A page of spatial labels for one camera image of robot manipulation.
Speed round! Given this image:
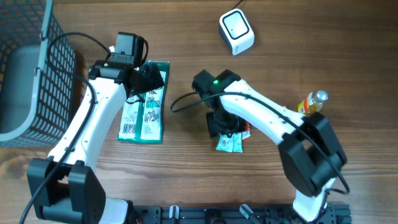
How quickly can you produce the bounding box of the teal wipes packet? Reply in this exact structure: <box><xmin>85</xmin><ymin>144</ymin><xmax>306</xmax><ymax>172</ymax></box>
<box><xmin>216</xmin><ymin>133</ymin><xmax>243</xmax><ymax>153</ymax></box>

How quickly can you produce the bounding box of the red stick packet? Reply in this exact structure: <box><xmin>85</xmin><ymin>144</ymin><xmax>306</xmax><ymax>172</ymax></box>
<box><xmin>241</xmin><ymin>121</ymin><xmax>251</xmax><ymax>142</ymax></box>

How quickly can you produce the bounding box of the green sponge package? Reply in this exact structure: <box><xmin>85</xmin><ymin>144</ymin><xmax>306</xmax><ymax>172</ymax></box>
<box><xmin>117</xmin><ymin>60</ymin><xmax>170</xmax><ymax>144</ymax></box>

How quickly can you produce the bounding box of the yellow dish soap bottle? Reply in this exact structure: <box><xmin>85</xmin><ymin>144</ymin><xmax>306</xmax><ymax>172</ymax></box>
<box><xmin>297</xmin><ymin>90</ymin><xmax>328</xmax><ymax>116</ymax></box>

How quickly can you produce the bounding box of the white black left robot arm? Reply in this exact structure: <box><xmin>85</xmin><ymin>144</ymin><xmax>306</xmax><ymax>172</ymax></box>
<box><xmin>26</xmin><ymin>32</ymin><xmax>164</xmax><ymax>223</ymax></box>

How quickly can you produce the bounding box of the white barcode scanner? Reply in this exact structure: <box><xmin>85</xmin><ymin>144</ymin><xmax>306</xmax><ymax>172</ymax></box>
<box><xmin>219</xmin><ymin>9</ymin><xmax>255</xmax><ymax>56</ymax></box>

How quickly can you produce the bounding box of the dark grey mesh basket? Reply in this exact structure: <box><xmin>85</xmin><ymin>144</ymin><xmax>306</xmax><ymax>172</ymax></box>
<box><xmin>1</xmin><ymin>1</ymin><xmax>76</xmax><ymax>147</ymax></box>

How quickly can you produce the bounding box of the black left camera cable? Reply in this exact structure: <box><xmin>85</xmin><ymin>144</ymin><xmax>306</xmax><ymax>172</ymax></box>
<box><xmin>19</xmin><ymin>32</ymin><xmax>113</xmax><ymax>224</ymax></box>

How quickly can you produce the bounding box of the black camera cable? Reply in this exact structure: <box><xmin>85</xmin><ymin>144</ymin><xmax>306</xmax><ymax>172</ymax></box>
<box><xmin>19</xmin><ymin>32</ymin><xmax>113</xmax><ymax>224</ymax></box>
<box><xmin>169</xmin><ymin>91</ymin><xmax>351</xmax><ymax>223</ymax></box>

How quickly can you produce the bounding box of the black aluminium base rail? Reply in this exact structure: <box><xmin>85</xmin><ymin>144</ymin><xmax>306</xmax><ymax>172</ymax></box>
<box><xmin>124</xmin><ymin>203</ymin><xmax>353</xmax><ymax>224</ymax></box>

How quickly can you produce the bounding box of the black right camera cable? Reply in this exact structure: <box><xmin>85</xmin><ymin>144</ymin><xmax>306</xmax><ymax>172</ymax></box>
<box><xmin>169</xmin><ymin>91</ymin><xmax>351</xmax><ymax>223</ymax></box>

